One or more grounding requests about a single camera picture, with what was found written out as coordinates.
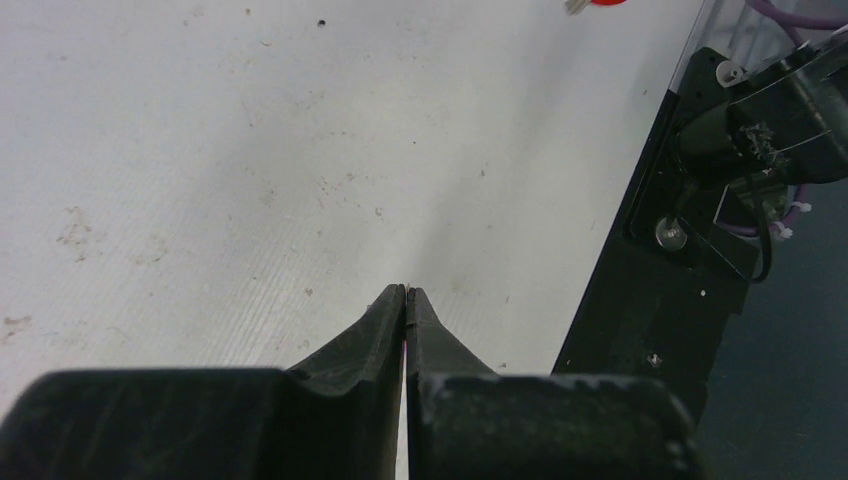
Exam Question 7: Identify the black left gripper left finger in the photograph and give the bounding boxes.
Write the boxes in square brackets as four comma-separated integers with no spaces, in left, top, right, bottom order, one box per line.
[1,284,406,479]

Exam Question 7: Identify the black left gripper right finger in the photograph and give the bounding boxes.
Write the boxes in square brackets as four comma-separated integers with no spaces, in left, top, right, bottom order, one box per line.
[405,288,703,479]

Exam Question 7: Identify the silver key by red tag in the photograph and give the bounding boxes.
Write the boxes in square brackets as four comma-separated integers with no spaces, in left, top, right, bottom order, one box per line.
[564,0,592,15]

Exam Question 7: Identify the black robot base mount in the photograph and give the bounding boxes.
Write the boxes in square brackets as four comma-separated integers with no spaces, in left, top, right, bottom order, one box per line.
[553,47,760,419]

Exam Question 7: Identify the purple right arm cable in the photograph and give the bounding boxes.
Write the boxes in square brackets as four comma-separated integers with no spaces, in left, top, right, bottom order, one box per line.
[745,0,848,33]

